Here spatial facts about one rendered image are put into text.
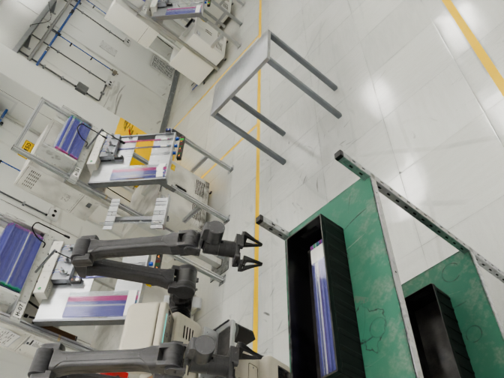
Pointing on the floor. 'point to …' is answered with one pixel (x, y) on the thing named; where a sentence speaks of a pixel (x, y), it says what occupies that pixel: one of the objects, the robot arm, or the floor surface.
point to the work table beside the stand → (237, 73)
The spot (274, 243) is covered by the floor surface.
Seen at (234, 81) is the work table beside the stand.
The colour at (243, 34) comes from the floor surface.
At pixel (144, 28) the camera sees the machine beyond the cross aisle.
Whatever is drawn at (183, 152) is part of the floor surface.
